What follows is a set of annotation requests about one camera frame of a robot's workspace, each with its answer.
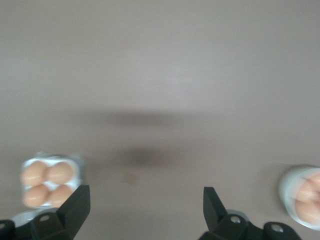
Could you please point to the white bowl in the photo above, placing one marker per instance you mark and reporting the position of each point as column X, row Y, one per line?
column 287, row 190

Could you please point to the brown egg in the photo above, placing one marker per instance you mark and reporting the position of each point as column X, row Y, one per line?
column 307, row 212
column 60, row 173
column 315, row 180
column 36, row 197
column 58, row 195
column 33, row 173
column 308, row 193

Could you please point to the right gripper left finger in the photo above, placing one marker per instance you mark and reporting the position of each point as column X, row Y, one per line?
column 75, row 212

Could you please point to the clear plastic egg box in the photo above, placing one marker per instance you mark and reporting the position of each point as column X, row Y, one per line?
column 76, row 166

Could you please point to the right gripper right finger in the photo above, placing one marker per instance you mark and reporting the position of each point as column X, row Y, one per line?
column 215, row 212

